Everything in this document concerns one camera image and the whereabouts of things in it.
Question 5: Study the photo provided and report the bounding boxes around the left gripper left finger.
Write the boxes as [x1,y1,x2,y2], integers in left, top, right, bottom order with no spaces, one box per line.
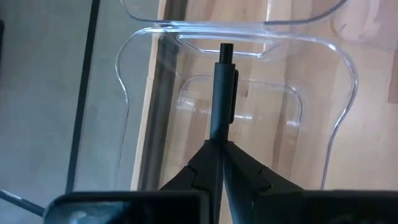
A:
[160,139,224,224]

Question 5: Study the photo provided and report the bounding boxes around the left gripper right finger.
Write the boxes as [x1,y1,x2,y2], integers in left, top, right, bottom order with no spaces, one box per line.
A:
[223,140,304,224]

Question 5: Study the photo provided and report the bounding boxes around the black click pen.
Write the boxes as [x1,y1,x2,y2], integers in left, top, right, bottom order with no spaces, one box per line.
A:
[210,42,239,147]

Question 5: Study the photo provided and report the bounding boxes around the black aluminium table frame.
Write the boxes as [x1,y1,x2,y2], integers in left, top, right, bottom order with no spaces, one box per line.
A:
[136,0,187,191]

